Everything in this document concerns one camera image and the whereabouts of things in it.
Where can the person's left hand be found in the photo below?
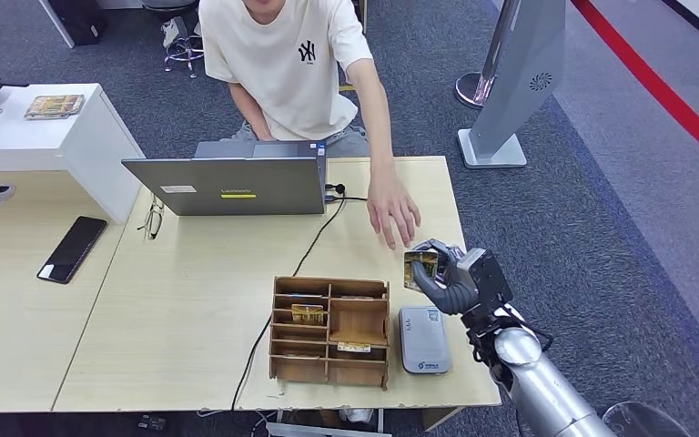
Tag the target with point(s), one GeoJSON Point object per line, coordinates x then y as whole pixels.
{"type": "Point", "coordinates": [393, 208]}

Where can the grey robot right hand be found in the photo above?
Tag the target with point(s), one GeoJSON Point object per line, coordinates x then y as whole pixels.
{"type": "Point", "coordinates": [455, 295]}

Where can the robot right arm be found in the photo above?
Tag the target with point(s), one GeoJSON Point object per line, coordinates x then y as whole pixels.
{"type": "Point", "coordinates": [542, 386]}

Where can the person's right forearm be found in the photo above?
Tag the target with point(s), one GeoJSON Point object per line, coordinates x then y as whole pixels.
{"type": "Point", "coordinates": [252, 114]}

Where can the person's left forearm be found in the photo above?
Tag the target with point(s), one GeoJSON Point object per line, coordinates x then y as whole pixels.
{"type": "Point", "coordinates": [378, 133]}

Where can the grey ID card reader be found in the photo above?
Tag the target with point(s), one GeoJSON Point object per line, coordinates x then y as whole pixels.
{"type": "Point", "coordinates": [425, 341]}

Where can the flat gold room key card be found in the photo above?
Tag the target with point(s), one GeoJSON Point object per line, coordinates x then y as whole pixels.
{"type": "Point", "coordinates": [352, 347]}

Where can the upright gold room key card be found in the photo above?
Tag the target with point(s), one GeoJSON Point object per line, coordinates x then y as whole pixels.
{"type": "Point", "coordinates": [307, 315]}

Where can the person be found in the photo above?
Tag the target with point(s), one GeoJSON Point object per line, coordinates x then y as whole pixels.
{"type": "Point", "coordinates": [289, 84]}

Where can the wooden card organizer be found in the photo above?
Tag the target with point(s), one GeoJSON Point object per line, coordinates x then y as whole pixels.
{"type": "Point", "coordinates": [298, 369]}

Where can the white object under table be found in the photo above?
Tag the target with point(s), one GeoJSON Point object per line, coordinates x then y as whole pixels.
{"type": "Point", "coordinates": [355, 415]}

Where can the grey laptop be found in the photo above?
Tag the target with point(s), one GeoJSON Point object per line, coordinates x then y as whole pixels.
{"type": "Point", "coordinates": [235, 187]}

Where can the grey bar under table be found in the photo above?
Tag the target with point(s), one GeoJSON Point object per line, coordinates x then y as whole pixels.
{"type": "Point", "coordinates": [325, 431]}

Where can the grey kiosk stand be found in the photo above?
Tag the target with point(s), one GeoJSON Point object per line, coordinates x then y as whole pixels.
{"type": "Point", "coordinates": [524, 72]}

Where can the transparent round cover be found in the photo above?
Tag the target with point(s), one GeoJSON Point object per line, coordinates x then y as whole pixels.
{"type": "Point", "coordinates": [645, 422]}

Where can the white shoe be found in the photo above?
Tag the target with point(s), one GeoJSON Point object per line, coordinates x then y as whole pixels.
{"type": "Point", "coordinates": [173, 30]}

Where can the white desk cabinet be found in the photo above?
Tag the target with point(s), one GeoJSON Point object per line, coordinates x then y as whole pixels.
{"type": "Point", "coordinates": [84, 151]}

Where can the black power strip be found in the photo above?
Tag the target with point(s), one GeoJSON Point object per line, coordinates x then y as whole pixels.
{"type": "Point", "coordinates": [151, 423]}

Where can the black smartphone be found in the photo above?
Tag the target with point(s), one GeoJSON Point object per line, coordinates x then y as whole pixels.
{"type": "Point", "coordinates": [72, 250]}

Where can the stack of gold cards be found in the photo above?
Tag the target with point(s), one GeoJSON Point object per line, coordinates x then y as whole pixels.
{"type": "Point", "coordinates": [54, 107]}

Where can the black box case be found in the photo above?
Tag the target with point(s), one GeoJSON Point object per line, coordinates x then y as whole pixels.
{"type": "Point", "coordinates": [78, 21]}

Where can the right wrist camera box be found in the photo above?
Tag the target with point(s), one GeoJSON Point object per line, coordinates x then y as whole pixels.
{"type": "Point", "coordinates": [488, 280]}

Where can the chrome stanchion post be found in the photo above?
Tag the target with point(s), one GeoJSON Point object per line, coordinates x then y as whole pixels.
{"type": "Point", "coordinates": [467, 90]}

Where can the black frame eyeglasses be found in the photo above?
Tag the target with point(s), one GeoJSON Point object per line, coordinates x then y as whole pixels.
{"type": "Point", "coordinates": [154, 223]}

